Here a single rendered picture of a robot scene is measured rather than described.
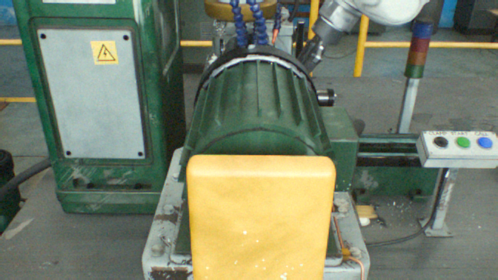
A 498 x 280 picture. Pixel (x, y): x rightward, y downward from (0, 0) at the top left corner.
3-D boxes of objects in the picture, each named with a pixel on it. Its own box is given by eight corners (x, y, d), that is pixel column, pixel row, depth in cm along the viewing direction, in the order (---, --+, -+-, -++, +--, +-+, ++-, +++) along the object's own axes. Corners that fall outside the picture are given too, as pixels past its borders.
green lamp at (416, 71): (407, 78, 146) (409, 65, 144) (402, 72, 151) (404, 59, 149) (425, 78, 146) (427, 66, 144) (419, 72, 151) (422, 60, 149)
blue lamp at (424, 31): (415, 38, 139) (417, 24, 137) (409, 33, 145) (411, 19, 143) (433, 38, 139) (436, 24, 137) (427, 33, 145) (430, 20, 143)
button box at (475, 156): (421, 167, 102) (429, 154, 98) (414, 143, 106) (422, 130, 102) (496, 169, 102) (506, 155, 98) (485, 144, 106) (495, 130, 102)
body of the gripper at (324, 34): (317, 11, 107) (296, 43, 111) (321, 19, 100) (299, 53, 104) (342, 27, 109) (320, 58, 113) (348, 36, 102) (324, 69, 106)
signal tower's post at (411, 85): (393, 140, 156) (416, 22, 136) (387, 130, 163) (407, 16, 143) (415, 140, 156) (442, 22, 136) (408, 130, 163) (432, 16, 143)
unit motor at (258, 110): (181, 435, 56) (150, 150, 36) (205, 252, 85) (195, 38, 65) (383, 438, 56) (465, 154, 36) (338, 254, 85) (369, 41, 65)
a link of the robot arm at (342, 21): (334, -5, 97) (319, 19, 100) (367, 17, 99) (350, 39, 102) (327, -12, 105) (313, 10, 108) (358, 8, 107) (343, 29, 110)
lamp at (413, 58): (409, 65, 144) (412, 52, 142) (404, 59, 149) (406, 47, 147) (427, 66, 144) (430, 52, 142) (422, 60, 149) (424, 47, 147)
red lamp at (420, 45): (412, 52, 142) (415, 38, 139) (406, 47, 147) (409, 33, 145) (430, 52, 142) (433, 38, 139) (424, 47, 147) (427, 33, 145)
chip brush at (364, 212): (301, 218, 117) (302, 216, 117) (299, 207, 121) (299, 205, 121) (378, 218, 118) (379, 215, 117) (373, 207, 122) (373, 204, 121)
